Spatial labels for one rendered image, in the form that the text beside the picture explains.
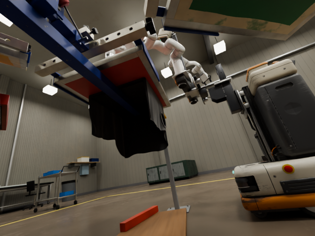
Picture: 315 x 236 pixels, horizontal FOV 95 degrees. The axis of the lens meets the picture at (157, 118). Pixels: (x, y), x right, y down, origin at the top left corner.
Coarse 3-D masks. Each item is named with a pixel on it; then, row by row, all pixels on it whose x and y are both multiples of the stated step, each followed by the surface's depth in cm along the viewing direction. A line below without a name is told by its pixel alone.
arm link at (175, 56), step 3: (174, 51) 139; (171, 54) 144; (174, 54) 140; (177, 54) 139; (180, 54) 139; (171, 57) 144; (174, 57) 142; (177, 57) 141; (171, 60) 144; (174, 60) 139; (177, 60) 138; (180, 60) 138
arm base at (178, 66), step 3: (174, 63) 138; (177, 63) 137; (180, 63) 137; (174, 66) 138; (177, 66) 136; (180, 66) 135; (183, 66) 138; (174, 69) 138; (177, 69) 135; (180, 69) 134; (183, 69) 135; (177, 72) 134; (180, 72) 133
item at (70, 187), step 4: (72, 180) 581; (64, 184) 568; (68, 184) 570; (72, 184) 577; (64, 188) 564; (68, 188) 566; (72, 188) 573; (72, 196) 566; (64, 200) 552; (68, 200) 554
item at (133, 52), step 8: (136, 48) 77; (112, 56) 81; (120, 56) 79; (128, 56) 79; (136, 56) 80; (144, 56) 81; (96, 64) 82; (104, 64) 81; (112, 64) 82; (144, 64) 86; (72, 72) 86; (152, 72) 94; (56, 80) 88; (64, 80) 87; (72, 80) 88; (152, 80) 102; (64, 88) 94; (160, 88) 114; (80, 96) 105; (168, 104) 143
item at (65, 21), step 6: (66, 18) 64; (54, 24) 61; (60, 24) 62; (66, 24) 63; (60, 30) 64; (66, 30) 64; (72, 30) 66; (66, 36) 67; (72, 36) 67; (72, 42) 70; (84, 42) 73; (78, 48) 73; (84, 48) 74
